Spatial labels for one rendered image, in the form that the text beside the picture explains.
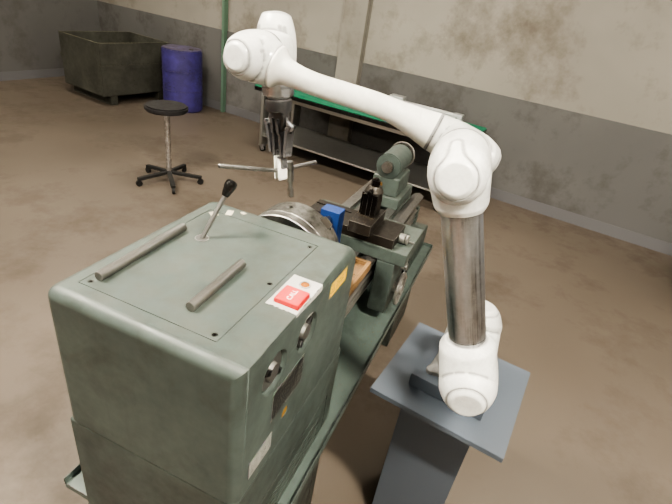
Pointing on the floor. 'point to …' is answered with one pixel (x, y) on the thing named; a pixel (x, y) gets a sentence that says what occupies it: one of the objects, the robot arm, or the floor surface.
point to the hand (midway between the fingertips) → (280, 167)
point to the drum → (182, 75)
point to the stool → (167, 141)
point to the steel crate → (112, 64)
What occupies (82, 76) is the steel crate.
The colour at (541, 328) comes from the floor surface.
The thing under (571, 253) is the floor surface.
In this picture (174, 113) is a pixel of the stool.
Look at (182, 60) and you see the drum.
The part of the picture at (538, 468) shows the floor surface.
